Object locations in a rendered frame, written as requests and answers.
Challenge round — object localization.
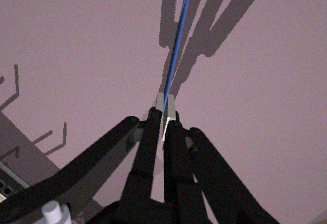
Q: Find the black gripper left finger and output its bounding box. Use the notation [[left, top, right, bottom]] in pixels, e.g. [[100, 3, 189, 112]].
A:
[[0, 92, 164, 224]]

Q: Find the blue cable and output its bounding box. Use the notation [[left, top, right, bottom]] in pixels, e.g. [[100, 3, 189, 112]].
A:
[[163, 0, 189, 115]]

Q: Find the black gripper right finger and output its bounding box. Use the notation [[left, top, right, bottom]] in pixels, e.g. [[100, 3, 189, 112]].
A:
[[162, 94, 280, 224]]

